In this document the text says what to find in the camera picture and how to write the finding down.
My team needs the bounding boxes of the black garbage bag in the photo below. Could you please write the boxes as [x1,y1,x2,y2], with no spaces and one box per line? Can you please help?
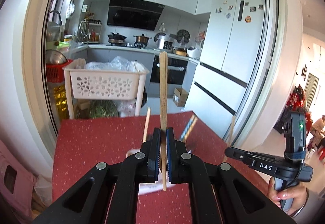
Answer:
[141,88,148,108]

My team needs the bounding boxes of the cardboard box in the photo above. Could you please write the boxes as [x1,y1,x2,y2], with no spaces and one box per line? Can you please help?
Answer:
[173,88,188,107]

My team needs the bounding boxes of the metal bowl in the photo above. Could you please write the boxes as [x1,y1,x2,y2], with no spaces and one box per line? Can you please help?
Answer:
[45,49,68,65]

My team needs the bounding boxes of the green vegetables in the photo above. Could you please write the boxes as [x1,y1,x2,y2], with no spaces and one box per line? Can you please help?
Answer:
[89,100,118,118]

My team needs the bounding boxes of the red plastic basket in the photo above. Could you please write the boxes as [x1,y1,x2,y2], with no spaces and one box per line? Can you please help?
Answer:
[46,59,73,83]

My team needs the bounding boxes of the golden cooking pot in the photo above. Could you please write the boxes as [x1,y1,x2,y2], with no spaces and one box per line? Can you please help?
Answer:
[134,34,151,45]

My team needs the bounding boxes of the black built-in oven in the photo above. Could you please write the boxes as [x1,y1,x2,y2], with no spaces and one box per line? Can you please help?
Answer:
[146,55,188,98]

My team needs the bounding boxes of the plain wooden chopstick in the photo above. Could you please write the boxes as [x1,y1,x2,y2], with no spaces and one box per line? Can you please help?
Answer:
[159,52,167,191]
[142,108,151,143]
[226,116,236,148]

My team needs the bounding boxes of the person right hand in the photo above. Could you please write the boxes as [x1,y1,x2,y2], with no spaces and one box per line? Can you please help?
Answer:
[267,177,308,215]

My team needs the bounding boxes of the black wok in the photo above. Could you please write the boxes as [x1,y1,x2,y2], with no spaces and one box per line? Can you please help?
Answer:
[107,32,126,45]

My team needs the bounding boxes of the pink utensil holder caddy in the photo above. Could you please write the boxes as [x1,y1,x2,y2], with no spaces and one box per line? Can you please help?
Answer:
[125,147,166,197]

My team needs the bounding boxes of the black range hood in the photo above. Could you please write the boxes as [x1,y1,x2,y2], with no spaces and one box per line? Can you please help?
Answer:
[107,0,165,31]

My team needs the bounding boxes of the pink plastic stool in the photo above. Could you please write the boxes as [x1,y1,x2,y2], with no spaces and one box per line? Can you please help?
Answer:
[1,142,36,217]

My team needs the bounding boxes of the blue patterned wooden chopstick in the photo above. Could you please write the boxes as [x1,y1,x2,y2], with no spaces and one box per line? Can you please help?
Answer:
[179,114,198,142]

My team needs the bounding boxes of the white flower pattern basket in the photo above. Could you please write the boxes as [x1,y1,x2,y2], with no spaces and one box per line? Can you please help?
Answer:
[63,59,149,119]

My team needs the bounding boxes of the white refrigerator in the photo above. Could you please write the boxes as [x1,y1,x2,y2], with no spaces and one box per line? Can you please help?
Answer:
[185,0,264,138]

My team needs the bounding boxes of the white rice cooker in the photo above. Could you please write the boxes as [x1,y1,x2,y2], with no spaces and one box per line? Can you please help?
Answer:
[157,36,175,52]

